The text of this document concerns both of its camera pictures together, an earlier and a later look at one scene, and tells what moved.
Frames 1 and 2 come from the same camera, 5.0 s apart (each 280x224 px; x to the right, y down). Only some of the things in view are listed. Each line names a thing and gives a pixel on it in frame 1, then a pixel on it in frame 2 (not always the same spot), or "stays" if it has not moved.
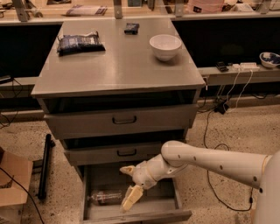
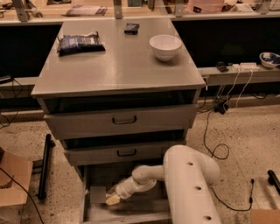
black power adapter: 221,108 stays
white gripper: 142,174 to 123,189
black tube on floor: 45,167 stays
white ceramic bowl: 164,45 stays
